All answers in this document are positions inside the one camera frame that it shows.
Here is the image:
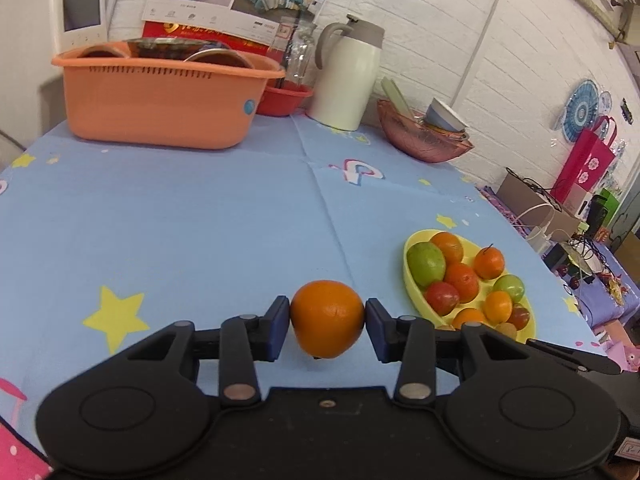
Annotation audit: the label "clear glass pitcher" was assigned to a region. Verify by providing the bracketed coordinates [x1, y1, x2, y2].
[273, 18, 316, 88]

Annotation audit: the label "orange mandarin plate back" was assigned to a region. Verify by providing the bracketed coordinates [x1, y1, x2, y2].
[430, 231, 464, 264]

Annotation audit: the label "red plum left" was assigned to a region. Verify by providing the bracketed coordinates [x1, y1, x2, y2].
[423, 282, 460, 318]

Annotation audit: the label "orange plastic basket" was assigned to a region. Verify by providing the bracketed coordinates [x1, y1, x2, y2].
[51, 41, 284, 150]

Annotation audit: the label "small orange mandarin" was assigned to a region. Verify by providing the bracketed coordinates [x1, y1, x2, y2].
[451, 308, 488, 330]

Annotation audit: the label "green apple left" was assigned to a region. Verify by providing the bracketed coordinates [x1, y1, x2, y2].
[406, 242, 447, 289]

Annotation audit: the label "pink gift bag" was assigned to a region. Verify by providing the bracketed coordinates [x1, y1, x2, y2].
[550, 115, 617, 203]

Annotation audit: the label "orange mandarin with stem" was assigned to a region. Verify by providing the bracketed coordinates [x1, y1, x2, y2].
[473, 245, 506, 281]

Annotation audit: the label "white thermos jug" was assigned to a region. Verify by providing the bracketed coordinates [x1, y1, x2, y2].
[307, 14, 385, 131]

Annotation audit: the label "white tilted dish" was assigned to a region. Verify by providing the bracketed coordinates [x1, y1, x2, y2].
[381, 77, 414, 119]

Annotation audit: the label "blue round hand fan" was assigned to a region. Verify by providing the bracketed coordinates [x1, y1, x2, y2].
[552, 79, 599, 143]

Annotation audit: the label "brown longan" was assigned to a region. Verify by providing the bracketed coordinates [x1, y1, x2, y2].
[495, 322, 518, 340]

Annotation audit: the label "red plum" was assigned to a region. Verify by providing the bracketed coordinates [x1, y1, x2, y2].
[423, 282, 460, 318]
[508, 304, 530, 330]

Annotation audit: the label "yellow-orange citrus fruit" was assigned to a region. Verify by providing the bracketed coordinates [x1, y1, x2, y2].
[483, 290, 513, 325]

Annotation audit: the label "red plum right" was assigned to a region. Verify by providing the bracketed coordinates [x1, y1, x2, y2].
[508, 304, 530, 330]

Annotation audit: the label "green apple right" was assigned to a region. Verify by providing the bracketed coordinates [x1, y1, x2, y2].
[492, 274, 525, 304]

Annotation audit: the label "stacked white blue bowls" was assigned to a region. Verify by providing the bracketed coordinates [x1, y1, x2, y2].
[423, 98, 468, 133]

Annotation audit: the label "green apple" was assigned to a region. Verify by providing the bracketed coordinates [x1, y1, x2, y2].
[492, 274, 525, 304]
[406, 242, 447, 289]

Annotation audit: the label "white power charger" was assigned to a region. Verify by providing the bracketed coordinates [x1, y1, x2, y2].
[526, 226, 552, 256]

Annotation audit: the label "white appliance with screen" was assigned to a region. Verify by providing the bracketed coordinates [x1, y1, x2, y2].
[1, 0, 117, 148]

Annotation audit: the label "large dark orange mandarin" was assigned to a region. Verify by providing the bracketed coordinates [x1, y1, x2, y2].
[444, 262, 480, 304]

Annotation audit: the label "blue patterned tablecloth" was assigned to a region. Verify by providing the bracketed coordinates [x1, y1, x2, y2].
[0, 109, 609, 461]

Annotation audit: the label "red plastic colander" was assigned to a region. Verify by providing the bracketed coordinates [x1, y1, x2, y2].
[256, 80, 314, 117]

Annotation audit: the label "round orange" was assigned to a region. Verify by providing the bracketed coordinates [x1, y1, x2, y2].
[290, 280, 364, 359]

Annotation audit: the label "pink glass bowl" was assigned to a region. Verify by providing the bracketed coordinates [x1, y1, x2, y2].
[376, 100, 474, 164]

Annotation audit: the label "yellow plastic plate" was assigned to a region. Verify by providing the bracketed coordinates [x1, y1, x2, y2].
[402, 230, 536, 342]

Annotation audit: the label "cardboard box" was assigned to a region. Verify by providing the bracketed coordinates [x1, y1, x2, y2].
[496, 171, 580, 242]

